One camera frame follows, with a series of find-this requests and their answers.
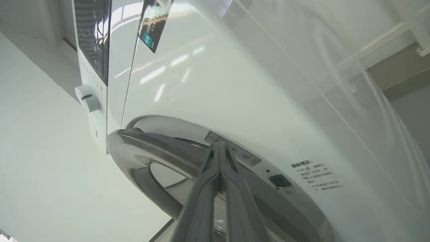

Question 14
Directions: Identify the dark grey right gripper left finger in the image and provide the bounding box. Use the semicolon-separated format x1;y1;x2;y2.
170;143;222;242

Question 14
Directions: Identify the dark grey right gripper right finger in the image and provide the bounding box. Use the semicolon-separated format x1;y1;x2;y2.
220;142;269;242

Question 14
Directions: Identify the round glass washing machine door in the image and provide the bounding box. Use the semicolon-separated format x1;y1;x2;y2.
106;128;289;242

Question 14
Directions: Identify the white front-load washing machine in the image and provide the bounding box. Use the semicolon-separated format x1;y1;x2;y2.
72;0;430;242

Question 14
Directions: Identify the grey warning label strip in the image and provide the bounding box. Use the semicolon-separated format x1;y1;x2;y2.
205;131;262;166

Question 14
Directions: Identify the white round control knob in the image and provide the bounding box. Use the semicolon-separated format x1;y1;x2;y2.
75;85;101;113

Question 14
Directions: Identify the dark promotional sticker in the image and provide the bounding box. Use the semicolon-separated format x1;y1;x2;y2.
138;0;174;53

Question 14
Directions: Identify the black glossy control panel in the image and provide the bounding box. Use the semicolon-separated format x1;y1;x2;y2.
74;0;111;86

